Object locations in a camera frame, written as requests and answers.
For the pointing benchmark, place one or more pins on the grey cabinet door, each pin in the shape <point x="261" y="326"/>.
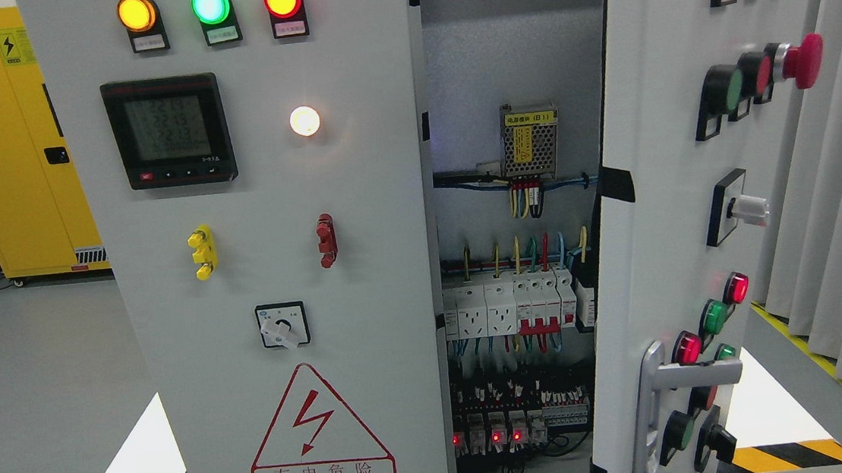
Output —
<point x="372" y="317"/>
<point x="687" y="97"/>

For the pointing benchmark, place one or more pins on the red indicator lamp left door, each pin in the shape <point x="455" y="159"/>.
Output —
<point x="288" y="18"/>

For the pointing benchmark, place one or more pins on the green indicator lamp left door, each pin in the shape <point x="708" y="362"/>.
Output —
<point x="218" y="21"/>

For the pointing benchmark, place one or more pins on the yellow indicator lamp left door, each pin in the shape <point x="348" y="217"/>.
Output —
<point x="142" y="21"/>

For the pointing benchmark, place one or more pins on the white breaker and socket row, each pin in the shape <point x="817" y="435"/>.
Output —
<point x="532" y="303"/>

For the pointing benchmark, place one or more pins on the metal mesh power supply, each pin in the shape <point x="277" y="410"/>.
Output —
<point x="529" y="134"/>

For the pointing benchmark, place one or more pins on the white glowing pilot light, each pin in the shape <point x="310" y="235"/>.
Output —
<point x="305" y="121"/>

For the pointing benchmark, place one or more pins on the black surge protector block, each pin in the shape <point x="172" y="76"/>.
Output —
<point x="585" y="278"/>

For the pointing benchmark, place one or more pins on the relay and terminal row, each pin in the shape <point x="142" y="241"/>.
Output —
<point x="526" y="410"/>

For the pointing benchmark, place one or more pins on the red electric danger warning sticker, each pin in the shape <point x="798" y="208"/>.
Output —
<point x="315" y="431"/>

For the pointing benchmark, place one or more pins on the black digital power meter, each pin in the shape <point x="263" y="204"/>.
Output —
<point x="170" y="131"/>

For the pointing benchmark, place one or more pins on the red emergency stop button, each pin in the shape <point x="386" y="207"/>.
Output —
<point x="800" y="62"/>

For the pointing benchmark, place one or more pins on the yellow safety storage cabinet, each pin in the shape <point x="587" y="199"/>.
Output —
<point x="46" y="225"/>

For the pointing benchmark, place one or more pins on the red terminal post block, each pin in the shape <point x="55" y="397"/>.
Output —
<point x="328" y="247"/>

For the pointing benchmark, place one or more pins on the black rotary selector switch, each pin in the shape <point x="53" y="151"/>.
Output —
<point x="283" y="324"/>

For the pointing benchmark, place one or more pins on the yellow terminal post block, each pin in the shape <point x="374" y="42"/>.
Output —
<point x="202" y="242"/>

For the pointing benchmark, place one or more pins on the silver door handle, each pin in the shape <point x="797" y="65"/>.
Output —
<point x="662" y="433"/>

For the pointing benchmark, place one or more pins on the white knob selector switch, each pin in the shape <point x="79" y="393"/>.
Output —
<point x="730" y="206"/>

